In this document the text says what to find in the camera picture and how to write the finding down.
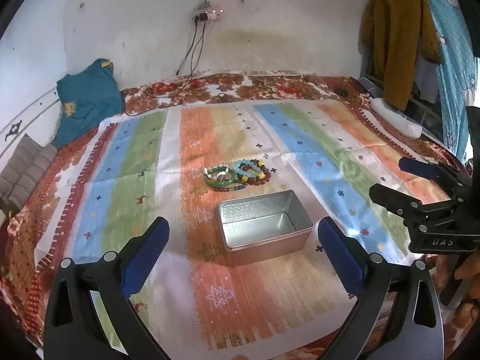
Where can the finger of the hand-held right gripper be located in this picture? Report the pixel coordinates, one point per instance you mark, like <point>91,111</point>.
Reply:
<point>420,167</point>
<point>393,198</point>

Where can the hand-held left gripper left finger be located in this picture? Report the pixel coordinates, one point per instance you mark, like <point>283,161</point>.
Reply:
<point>150,249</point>

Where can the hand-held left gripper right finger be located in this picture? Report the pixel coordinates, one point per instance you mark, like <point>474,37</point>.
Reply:
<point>341,257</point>

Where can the silver metal tin box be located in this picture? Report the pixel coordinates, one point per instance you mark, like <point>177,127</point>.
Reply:
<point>262,221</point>

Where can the green jade bangle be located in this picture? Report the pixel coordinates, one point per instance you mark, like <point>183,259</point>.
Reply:
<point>210,181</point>

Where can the person's right hand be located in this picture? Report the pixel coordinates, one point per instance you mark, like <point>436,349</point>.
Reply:
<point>471,266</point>

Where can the white oblong device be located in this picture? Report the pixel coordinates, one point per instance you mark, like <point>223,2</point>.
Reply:
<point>395,118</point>

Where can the blue dotted curtain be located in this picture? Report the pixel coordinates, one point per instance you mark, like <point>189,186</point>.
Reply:
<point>452,52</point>

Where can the striped colourful mat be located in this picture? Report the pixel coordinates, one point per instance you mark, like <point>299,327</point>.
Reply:
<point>210,138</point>

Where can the mustard hanging garment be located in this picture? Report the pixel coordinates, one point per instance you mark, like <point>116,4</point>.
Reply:
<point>397,37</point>

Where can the grey striped pillow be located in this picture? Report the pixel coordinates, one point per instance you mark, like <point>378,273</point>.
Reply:
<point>22,172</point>

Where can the teal garment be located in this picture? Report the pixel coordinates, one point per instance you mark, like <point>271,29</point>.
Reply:
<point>88,97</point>

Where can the white power strip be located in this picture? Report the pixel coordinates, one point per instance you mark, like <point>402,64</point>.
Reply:
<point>210,13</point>

